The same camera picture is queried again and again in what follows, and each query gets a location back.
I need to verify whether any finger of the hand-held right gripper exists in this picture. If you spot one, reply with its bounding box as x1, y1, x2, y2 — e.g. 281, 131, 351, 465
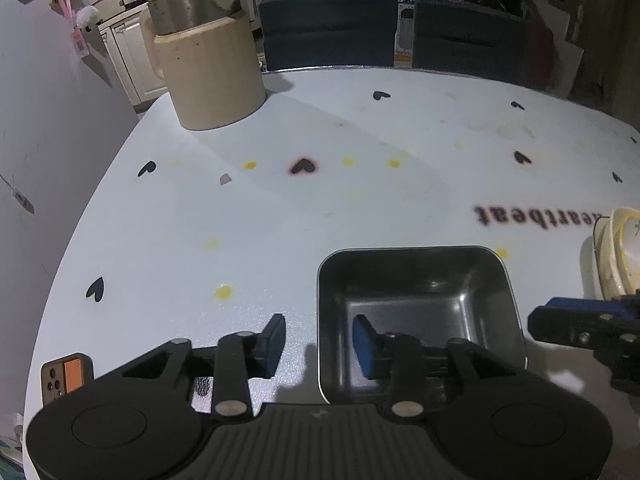
527, 294, 640, 396

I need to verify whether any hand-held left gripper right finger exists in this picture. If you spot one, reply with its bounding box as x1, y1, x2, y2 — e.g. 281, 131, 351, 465
352, 314, 527, 417

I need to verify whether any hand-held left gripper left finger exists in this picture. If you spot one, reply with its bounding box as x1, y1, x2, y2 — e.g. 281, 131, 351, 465
120, 313, 287, 417

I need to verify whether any cream bowl with handles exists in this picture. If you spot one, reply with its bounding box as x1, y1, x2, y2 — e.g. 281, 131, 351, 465
580, 207, 640, 302

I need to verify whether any large stainless steel container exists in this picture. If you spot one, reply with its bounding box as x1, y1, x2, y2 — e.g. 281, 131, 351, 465
317, 245, 527, 405

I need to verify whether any smartphone with orange panel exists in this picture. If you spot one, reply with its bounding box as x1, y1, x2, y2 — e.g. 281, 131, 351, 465
41, 353, 94, 406

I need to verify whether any maroon chair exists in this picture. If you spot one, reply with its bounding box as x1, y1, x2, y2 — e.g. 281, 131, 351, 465
525, 19, 559, 95

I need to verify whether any beige kettle with steel lid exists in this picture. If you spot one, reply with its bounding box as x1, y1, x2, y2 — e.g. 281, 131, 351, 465
139, 0, 266, 131

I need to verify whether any dark blue chair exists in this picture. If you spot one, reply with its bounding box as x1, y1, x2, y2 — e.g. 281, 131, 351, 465
258, 0, 399, 72
414, 0, 531, 92

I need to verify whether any white kitchen base cabinet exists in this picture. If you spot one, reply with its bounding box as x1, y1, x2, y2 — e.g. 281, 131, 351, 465
97, 7, 169, 116

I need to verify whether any white pompom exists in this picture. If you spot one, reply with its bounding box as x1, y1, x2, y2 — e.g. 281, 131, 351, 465
75, 5, 104, 29

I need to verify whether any hanging wall tag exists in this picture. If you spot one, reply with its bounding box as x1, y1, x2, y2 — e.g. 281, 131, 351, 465
11, 187, 35, 215

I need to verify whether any pink hanging strap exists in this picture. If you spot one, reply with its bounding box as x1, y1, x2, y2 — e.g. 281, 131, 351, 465
44, 0, 92, 57

